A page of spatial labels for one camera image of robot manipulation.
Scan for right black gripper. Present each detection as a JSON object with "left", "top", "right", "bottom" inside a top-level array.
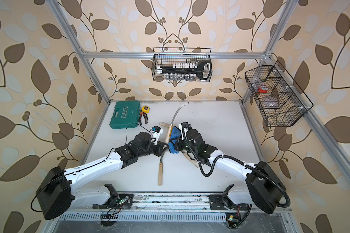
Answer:
[{"left": 170, "top": 136, "right": 198, "bottom": 155}]

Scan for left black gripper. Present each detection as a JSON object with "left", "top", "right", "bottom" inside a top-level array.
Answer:
[{"left": 136, "top": 139, "right": 170, "bottom": 158}]

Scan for blue grey microfiber rag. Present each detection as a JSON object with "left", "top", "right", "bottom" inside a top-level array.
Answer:
[{"left": 168, "top": 127, "right": 182, "bottom": 154}]

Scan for sickle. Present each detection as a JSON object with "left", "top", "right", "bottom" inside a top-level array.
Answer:
[
  {"left": 165, "top": 102, "right": 189, "bottom": 144},
  {"left": 159, "top": 122, "right": 170, "bottom": 128},
  {"left": 157, "top": 152, "right": 165, "bottom": 186},
  {"left": 182, "top": 151, "right": 199, "bottom": 168}
]

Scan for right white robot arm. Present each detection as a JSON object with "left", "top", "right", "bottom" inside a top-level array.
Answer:
[{"left": 170, "top": 127, "right": 291, "bottom": 214}]

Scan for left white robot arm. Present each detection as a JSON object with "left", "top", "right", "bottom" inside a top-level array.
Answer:
[{"left": 35, "top": 132, "right": 169, "bottom": 220}]

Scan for green plastic tool case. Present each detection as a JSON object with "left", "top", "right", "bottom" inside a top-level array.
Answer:
[{"left": 109, "top": 101, "right": 141, "bottom": 130}]

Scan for yellow tape measure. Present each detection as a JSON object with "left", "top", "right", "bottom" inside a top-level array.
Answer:
[{"left": 142, "top": 106, "right": 150, "bottom": 114}]

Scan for red item in basket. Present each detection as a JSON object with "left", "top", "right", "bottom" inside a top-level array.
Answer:
[{"left": 258, "top": 85, "right": 269, "bottom": 94}]

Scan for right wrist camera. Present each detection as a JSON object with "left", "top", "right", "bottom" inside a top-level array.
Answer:
[{"left": 178, "top": 122, "right": 192, "bottom": 136}]

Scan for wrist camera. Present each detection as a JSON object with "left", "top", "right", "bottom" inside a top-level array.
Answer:
[
  {"left": 150, "top": 125, "right": 163, "bottom": 145},
  {"left": 178, "top": 122, "right": 192, "bottom": 136}
]

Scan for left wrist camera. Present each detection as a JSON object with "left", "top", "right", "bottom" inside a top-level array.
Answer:
[{"left": 150, "top": 125, "right": 163, "bottom": 145}]

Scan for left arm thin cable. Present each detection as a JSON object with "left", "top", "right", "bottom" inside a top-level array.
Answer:
[{"left": 104, "top": 122, "right": 152, "bottom": 159}]

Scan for red handled pliers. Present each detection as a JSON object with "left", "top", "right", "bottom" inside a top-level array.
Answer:
[{"left": 139, "top": 111, "right": 149, "bottom": 125}]

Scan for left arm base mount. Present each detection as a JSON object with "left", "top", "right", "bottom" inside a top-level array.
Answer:
[{"left": 92, "top": 183, "right": 134, "bottom": 209}]

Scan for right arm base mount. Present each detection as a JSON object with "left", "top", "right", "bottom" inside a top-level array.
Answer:
[{"left": 208, "top": 184, "right": 249, "bottom": 211}]

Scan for rear black wire basket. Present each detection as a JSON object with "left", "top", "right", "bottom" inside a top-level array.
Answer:
[{"left": 151, "top": 47, "right": 213, "bottom": 82}]

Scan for black wire basket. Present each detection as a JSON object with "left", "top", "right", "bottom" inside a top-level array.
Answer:
[
  {"left": 151, "top": 47, "right": 213, "bottom": 82},
  {"left": 245, "top": 61, "right": 314, "bottom": 127}
]

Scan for right black wire basket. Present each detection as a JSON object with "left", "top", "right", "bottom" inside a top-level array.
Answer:
[{"left": 245, "top": 61, "right": 314, "bottom": 127}]

